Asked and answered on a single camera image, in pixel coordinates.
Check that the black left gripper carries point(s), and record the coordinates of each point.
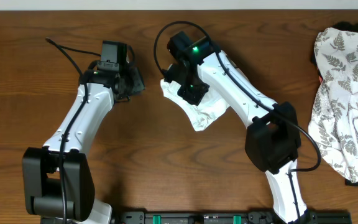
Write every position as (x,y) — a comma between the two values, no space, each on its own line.
(134,82)

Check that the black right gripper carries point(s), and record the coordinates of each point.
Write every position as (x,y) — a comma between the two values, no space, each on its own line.
(192,93)

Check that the white t-shirt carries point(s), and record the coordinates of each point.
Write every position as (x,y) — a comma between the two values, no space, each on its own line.
(201,116)

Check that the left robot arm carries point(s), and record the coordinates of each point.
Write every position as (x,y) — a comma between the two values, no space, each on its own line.
(58,186)

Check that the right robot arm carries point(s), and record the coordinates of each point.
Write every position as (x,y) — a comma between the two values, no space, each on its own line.
(273,134)

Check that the fern print cloth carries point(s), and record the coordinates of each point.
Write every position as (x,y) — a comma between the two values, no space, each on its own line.
(334,119)

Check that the black garment under pile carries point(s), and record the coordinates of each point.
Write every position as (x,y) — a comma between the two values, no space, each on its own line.
(343,26)

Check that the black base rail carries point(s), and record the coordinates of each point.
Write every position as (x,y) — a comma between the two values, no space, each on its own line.
(254,217)

